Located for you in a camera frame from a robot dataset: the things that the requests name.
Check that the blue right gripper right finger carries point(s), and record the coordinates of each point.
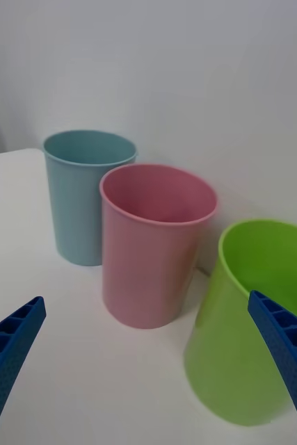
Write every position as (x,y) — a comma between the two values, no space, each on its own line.
(290,354)

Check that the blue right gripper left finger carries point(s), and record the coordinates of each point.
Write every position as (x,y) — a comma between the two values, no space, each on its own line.
(9,354)

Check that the pink plastic bin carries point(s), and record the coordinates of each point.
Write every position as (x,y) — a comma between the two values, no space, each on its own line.
(144,271)

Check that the pale blue plastic bin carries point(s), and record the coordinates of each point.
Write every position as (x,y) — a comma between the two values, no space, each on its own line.
(71,208)

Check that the green plastic bin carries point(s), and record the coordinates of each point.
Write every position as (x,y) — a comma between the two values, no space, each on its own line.
(231,347)

